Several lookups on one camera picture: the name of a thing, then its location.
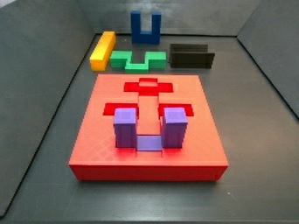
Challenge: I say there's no blue U-shaped block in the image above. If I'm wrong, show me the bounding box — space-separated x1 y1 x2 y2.
131 10 161 45

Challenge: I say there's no black block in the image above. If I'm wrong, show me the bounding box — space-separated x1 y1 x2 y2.
169 44 215 69

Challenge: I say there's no yellow bar block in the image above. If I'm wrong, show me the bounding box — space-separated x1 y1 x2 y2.
89 31 116 71

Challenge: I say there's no green zigzag block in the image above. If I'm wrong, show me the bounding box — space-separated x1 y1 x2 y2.
109 51 165 74

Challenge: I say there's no red puzzle board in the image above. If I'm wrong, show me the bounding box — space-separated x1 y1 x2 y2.
69 74 229 181

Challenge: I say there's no purple U-shaped block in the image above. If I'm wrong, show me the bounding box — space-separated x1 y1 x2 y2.
113 108 188 151

